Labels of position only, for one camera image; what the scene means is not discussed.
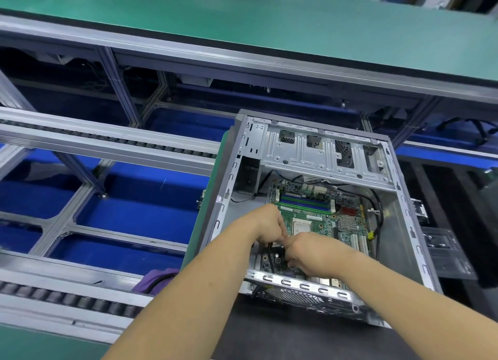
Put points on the person's left hand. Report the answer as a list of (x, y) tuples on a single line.
[(268, 222)]

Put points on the person's right hand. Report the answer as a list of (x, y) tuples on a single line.
[(315, 253)]

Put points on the silver square CPU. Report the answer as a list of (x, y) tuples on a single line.
[(302, 225)]

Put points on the green motherboard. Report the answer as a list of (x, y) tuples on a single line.
[(342, 216)]

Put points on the grey metal computer case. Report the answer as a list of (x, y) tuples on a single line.
[(226, 200)]

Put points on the person's right forearm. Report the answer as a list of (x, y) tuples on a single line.
[(420, 309)]

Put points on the person's left forearm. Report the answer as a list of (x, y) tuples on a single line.
[(187, 301)]

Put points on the black CPU cooler fan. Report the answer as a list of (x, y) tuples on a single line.
[(418, 210)]

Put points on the clear plastic screw tray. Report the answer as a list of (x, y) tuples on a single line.
[(450, 253)]

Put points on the green conveyor belt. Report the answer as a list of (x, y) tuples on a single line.
[(233, 18)]

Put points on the grey flat metal rail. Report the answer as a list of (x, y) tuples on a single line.
[(101, 136)]

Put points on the grey roller conveyor rail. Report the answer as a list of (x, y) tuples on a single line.
[(62, 294)]

